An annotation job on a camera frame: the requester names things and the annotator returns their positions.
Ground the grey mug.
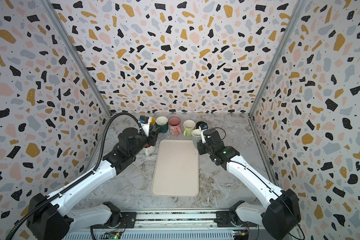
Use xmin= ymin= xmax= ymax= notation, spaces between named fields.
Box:
xmin=192 ymin=129 xmax=201 ymax=149

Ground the light blue butterfly mug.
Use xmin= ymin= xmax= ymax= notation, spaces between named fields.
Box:
xmin=150 ymin=117 xmax=156 ymax=130

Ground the black mug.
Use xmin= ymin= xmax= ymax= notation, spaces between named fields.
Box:
xmin=196 ymin=121 xmax=208 ymax=131

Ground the dark teal mug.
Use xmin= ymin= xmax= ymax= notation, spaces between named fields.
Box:
xmin=155 ymin=116 xmax=169 ymax=134

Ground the light green mug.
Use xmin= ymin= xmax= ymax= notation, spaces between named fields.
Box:
xmin=183 ymin=120 xmax=196 ymax=137

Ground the pink ghost pattern mug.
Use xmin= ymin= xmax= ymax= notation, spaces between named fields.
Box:
xmin=168 ymin=117 xmax=182 ymax=136

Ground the white mug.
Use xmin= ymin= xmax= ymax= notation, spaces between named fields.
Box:
xmin=144 ymin=145 xmax=156 ymax=157

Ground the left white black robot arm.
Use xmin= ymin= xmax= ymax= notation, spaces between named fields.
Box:
xmin=27 ymin=127 xmax=161 ymax=240

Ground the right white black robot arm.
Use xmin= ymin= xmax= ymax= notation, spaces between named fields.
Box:
xmin=197 ymin=129 xmax=301 ymax=240

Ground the beige plastic tray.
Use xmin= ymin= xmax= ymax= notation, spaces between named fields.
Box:
xmin=151 ymin=140 xmax=199 ymax=198

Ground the right circuit board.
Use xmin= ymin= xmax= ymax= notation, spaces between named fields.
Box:
xmin=233 ymin=230 xmax=249 ymax=240

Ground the left green circuit board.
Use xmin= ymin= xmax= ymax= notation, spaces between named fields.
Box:
xmin=100 ymin=231 xmax=123 ymax=240

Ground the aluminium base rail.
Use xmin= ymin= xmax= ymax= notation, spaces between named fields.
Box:
xmin=44 ymin=208 xmax=307 ymax=240

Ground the left black corrugated cable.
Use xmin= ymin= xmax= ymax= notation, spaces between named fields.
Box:
xmin=5 ymin=112 xmax=143 ymax=240

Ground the right corner aluminium post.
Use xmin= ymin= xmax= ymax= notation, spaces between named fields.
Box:
xmin=249 ymin=0 xmax=307 ymax=118

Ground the corner aluminium post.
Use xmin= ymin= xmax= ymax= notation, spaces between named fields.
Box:
xmin=249 ymin=0 xmax=307 ymax=118
xmin=40 ymin=1 xmax=112 ymax=118

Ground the left corner aluminium post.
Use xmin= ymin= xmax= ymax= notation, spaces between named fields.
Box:
xmin=40 ymin=1 xmax=112 ymax=118

